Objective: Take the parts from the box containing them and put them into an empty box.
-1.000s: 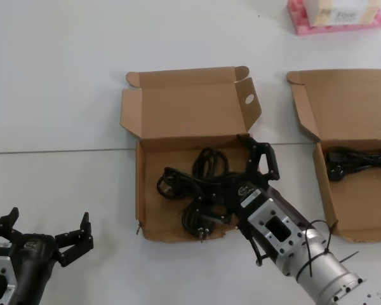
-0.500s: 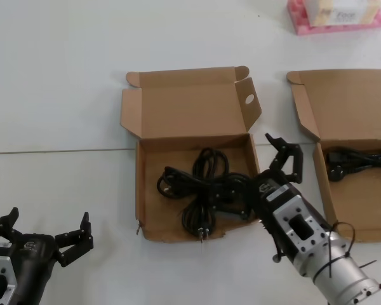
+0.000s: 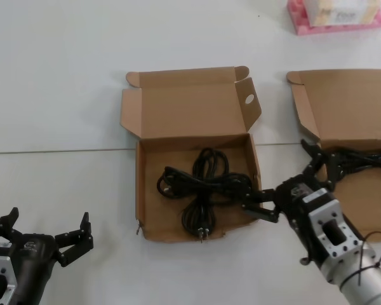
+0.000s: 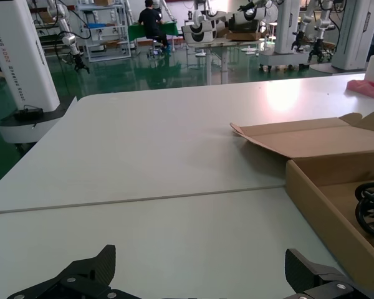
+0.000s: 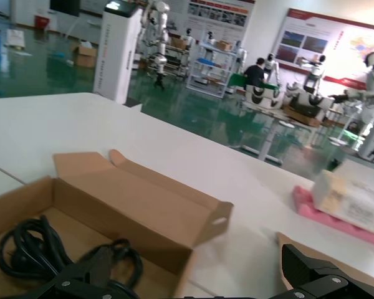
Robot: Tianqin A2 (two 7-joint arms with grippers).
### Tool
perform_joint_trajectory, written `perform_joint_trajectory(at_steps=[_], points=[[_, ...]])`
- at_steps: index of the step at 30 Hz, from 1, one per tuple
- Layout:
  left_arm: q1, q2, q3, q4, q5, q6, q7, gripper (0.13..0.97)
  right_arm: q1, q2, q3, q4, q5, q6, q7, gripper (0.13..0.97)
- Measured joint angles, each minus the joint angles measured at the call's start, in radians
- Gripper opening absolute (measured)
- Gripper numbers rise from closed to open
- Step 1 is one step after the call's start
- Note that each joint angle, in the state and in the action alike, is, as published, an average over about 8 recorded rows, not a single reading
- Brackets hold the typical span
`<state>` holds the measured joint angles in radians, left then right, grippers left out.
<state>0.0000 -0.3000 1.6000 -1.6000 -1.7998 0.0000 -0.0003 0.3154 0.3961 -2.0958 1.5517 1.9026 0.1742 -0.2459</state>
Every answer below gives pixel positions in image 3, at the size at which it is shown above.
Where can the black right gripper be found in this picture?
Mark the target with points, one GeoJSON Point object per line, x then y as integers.
{"type": "Point", "coordinates": [292, 197]}

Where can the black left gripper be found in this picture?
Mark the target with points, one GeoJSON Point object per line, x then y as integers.
{"type": "Point", "coordinates": [35, 254]}

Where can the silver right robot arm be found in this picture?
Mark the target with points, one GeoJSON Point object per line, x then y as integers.
{"type": "Point", "coordinates": [368, 286]}

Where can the brown cardboard box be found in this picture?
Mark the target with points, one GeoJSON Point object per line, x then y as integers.
{"type": "Point", "coordinates": [352, 105]}

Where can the cardboard box with torn corner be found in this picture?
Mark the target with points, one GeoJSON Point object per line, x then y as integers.
{"type": "Point", "coordinates": [184, 105]}

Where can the black zip tie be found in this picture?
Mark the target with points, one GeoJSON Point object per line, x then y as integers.
{"type": "Point", "coordinates": [362, 257]}

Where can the pink foam tray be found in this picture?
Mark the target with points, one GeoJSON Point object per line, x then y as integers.
{"type": "Point", "coordinates": [300, 19]}

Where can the tissue pack in plastic wrap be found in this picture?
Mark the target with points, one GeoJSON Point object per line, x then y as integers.
{"type": "Point", "coordinates": [343, 14]}

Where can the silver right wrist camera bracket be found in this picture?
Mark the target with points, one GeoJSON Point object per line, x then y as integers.
{"type": "Point", "coordinates": [320, 203]}

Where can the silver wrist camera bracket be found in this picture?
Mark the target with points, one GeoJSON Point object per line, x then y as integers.
{"type": "Point", "coordinates": [320, 203]}
{"type": "Point", "coordinates": [6, 263]}

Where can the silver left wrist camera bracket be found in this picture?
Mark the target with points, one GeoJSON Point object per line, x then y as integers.
{"type": "Point", "coordinates": [6, 263]}

